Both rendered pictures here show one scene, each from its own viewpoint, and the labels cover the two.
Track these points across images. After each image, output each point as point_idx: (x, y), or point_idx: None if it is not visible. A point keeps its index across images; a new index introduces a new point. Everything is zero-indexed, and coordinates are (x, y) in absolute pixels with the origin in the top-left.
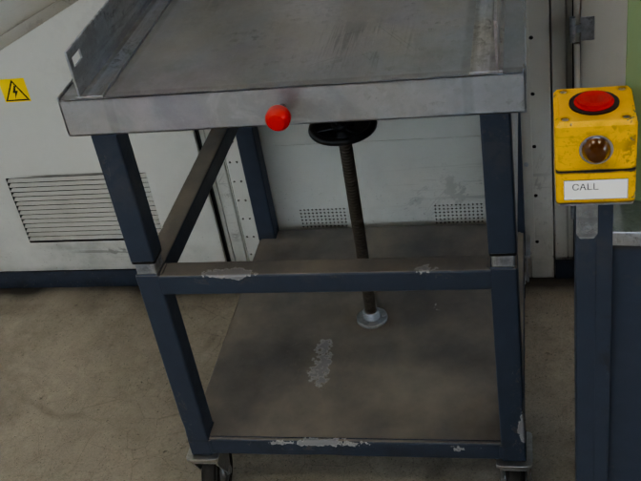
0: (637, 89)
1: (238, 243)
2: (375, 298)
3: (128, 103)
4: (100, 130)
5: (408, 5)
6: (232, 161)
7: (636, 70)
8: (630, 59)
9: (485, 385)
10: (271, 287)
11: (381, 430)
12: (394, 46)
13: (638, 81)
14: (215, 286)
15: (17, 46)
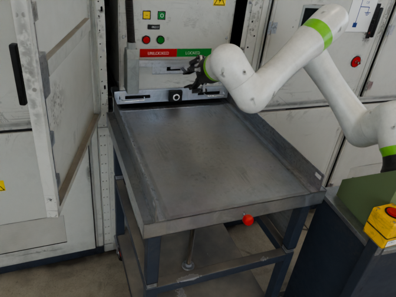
0: (392, 203)
1: (101, 237)
2: (183, 255)
3: (178, 221)
4: (160, 234)
5: (250, 157)
6: (105, 204)
7: (395, 197)
8: (395, 194)
9: (246, 286)
10: (205, 279)
11: None
12: (267, 180)
13: (393, 201)
14: (182, 284)
15: (3, 165)
